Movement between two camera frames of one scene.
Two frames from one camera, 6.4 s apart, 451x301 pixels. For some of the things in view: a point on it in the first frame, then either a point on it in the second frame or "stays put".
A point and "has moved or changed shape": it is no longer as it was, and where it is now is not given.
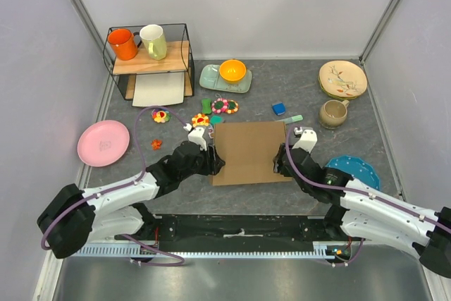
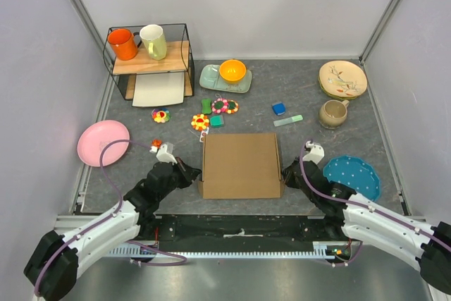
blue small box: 279,108 stays put
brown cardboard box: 248,150 has moved or changed shape
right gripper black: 277,162 → 287,174
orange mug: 123,41 stays put
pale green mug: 153,38 stays put
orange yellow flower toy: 200,119 stays put
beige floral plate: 342,78 stays put
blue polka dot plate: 358,168 stays put
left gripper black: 213,163 → 188,173
